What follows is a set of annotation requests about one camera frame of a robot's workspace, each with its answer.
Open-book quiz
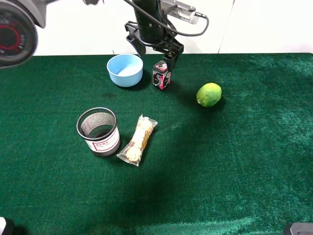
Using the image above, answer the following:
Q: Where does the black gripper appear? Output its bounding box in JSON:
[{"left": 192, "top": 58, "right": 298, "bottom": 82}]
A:
[{"left": 125, "top": 0, "right": 184, "bottom": 72}]

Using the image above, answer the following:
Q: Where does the black red gum box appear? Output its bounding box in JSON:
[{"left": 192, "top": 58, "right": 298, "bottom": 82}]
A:
[{"left": 153, "top": 61, "right": 171, "bottom": 91}]

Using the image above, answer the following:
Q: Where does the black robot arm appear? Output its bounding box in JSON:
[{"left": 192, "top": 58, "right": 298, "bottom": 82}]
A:
[{"left": 0, "top": 0, "right": 184, "bottom": 68}]

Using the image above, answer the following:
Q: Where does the light blue bowl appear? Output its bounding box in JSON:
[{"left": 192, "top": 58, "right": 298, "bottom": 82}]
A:
[{"left": 107, "top": 54, "right": 143, "bottom": 88}]

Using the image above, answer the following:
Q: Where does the green lime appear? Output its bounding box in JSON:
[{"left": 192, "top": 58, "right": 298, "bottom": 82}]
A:
[{"left": 196, "top": 83, "right": 222, "bottom": 107}]

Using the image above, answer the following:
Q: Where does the black mesh pen holder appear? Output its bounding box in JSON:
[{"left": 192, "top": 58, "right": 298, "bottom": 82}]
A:
[{"left": 76, "top": 107, "right": 121, "bottom": 159}]

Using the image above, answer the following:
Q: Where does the clear packet of cookies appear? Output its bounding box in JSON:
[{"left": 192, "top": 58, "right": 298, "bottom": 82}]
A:
[{"left": 117, "top": 115, "right": 158, "bottom": 166}]

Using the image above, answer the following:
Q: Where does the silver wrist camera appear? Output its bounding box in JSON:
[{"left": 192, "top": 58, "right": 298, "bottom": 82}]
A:
[{"left": 160, "top": 0, "right": 199, "bottom": 24}]

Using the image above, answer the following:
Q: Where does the black camera cable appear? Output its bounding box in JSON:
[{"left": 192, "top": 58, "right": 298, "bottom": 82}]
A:
[{"left": 123, "top": 0, "right": 210, "bottom": 37}]

